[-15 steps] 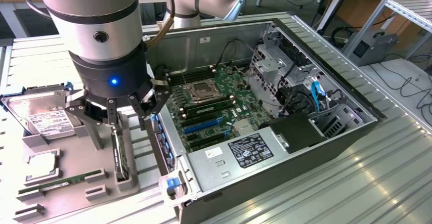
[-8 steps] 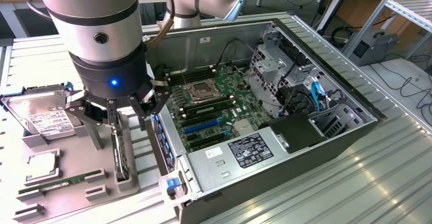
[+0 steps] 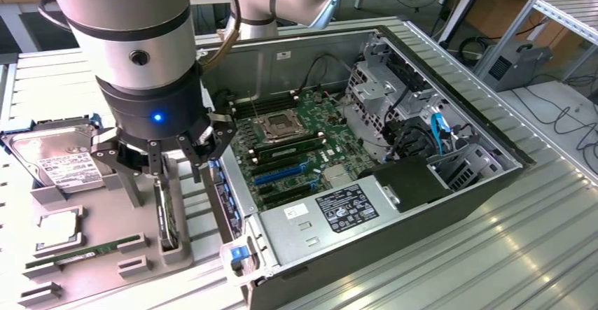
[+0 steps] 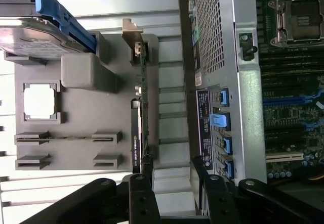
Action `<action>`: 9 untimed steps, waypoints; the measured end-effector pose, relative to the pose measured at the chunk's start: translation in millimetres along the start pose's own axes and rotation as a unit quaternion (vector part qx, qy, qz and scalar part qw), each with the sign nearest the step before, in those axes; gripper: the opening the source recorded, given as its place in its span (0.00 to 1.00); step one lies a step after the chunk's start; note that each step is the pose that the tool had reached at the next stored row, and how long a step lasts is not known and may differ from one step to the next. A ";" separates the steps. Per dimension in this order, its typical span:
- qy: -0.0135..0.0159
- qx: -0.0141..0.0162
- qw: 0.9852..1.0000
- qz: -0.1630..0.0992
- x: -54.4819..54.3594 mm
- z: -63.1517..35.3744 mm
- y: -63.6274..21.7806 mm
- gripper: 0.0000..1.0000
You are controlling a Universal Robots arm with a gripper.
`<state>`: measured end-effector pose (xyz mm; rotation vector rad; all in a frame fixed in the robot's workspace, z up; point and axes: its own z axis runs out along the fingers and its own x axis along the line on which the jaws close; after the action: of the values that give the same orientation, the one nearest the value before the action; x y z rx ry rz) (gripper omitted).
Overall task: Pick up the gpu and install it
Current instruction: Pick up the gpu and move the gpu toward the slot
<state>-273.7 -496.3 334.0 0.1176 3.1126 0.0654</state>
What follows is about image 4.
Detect white expansion slot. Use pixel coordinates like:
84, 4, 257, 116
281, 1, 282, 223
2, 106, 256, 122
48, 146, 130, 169
265, 151, 305, 163

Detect grey parts rack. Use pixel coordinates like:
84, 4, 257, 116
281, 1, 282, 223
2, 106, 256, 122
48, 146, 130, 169
3, 30, 160, 172

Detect open black PC case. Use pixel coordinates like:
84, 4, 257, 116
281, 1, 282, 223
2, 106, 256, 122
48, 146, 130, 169
177, 0, 324, 224

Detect green RAM stick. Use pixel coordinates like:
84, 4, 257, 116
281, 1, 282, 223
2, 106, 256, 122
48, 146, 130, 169
15, 135, 115, 143

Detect green Dell motherboard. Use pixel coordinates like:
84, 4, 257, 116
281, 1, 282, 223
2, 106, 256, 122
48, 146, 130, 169
255, 0, 324, 184

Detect silver CPU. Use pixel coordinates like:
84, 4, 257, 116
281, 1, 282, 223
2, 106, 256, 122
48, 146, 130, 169
23, 84, 57, 120

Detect metal CPU socket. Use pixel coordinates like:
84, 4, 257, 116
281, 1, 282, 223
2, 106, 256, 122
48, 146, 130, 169
267, 0, 324, 50

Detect silver hard disk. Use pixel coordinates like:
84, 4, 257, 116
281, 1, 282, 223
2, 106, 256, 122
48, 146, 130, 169
0, 0, 95, 66

